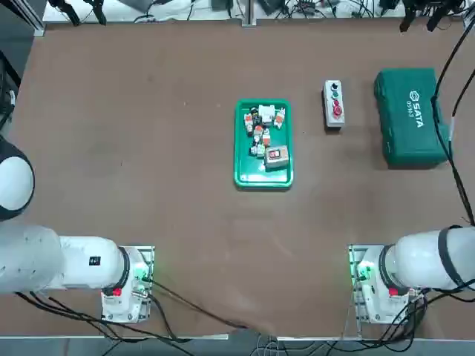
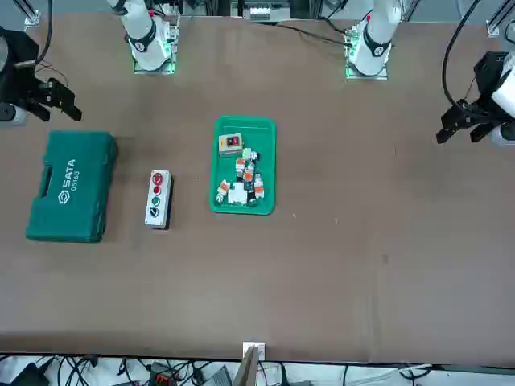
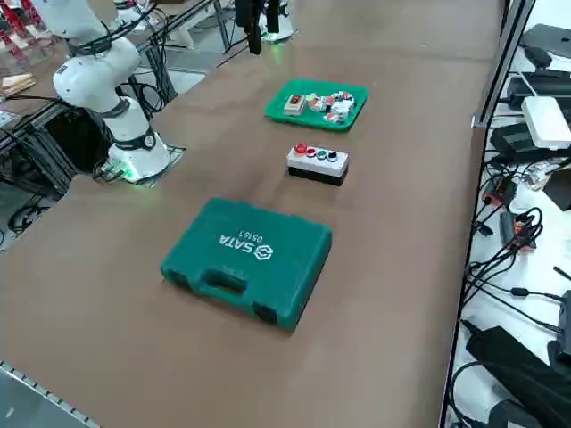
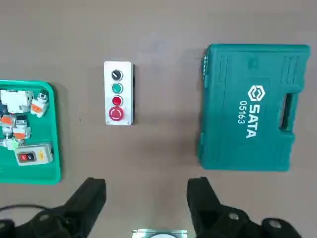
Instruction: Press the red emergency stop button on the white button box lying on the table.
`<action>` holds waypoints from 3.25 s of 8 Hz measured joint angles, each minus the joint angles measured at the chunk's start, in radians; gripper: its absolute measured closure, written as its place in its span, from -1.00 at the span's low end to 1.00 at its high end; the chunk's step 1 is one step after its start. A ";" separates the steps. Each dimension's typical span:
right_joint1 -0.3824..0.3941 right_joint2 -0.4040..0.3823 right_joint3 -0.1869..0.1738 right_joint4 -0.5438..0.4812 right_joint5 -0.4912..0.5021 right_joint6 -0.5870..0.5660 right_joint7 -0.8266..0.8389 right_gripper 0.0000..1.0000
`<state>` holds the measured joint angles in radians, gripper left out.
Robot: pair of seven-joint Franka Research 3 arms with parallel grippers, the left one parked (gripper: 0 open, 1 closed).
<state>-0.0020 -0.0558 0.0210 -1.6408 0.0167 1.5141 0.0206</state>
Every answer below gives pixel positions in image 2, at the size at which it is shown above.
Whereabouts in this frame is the black cable on table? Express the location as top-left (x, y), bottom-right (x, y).
top-left (276, 22), bottom-right (352, 46)

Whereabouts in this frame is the brown cardboard piece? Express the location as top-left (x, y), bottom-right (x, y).
top-left (234, 345), bottom-right (261, 386)

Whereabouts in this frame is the green plastic tray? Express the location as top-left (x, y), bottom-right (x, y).
top-left (208, 115), bottom-right (278, 216)

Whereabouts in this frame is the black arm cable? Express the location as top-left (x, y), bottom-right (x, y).
top-left (34, 0), bottom-right (55, 65)
top-left (441, 0), bottom-right (484, 106)

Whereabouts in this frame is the grey power supply unit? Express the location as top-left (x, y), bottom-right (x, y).
top-left (242, 5), bottom-right (271, 23)

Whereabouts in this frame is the white button box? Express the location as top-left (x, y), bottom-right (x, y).
top-left (144, 170), bottom-right (174, 231)

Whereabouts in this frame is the black power adapter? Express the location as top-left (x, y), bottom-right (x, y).
top-left (7, 361), bottom-right (50, 386)

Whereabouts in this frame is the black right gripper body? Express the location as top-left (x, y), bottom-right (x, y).
top-left (0, 64), bottom-right (56, 107)

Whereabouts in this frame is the beige switch box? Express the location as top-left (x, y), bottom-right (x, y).
top-left (217, 133), bottom-right (244, 158)

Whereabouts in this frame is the white terminal block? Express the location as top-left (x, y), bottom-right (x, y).
top-left (227, 182), bottom-right (249, 207)

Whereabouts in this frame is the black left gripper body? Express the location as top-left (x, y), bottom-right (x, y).
top-left (455, 93), bottom-right (505, 122)

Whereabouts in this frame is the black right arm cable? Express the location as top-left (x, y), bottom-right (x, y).
top-left (34, 0), bottom-right (55, 65)

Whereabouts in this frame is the green plastic tool case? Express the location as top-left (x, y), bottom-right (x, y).
top-left (25, 129), bottom-right (119, 244)

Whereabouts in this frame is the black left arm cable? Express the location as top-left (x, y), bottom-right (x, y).
top-left (441, 0), bottom-right (484, 106)

